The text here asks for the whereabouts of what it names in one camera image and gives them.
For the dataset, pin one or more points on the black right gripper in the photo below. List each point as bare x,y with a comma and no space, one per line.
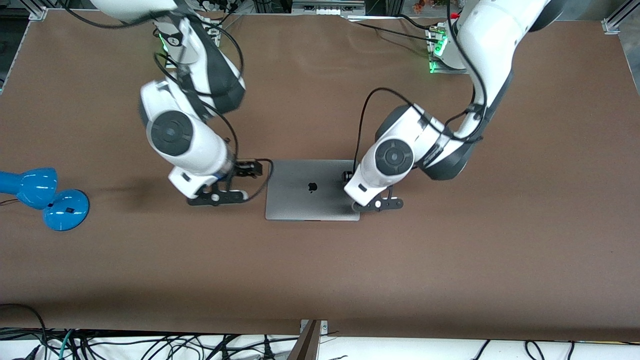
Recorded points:
245,169

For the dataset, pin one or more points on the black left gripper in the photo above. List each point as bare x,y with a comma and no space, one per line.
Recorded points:
346,176

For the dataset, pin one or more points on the silver laptop computer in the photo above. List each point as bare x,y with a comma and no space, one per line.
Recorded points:
300,200

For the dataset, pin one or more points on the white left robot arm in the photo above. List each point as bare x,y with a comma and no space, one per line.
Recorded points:
492,40

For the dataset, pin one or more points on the brown table cover sheet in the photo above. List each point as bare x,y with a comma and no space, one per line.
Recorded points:
450,260

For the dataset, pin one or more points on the blue desk lamp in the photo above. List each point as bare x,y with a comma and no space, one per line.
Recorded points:
35,187

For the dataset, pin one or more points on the grey electronics box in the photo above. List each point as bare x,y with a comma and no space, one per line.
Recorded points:
325,7

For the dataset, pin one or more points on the small metal bracket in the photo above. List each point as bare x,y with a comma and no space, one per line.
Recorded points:
324,327

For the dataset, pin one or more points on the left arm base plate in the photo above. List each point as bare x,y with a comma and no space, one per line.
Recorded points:
442,50

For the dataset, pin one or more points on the aluminium frame profile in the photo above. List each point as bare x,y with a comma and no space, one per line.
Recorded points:
37,12
612,22

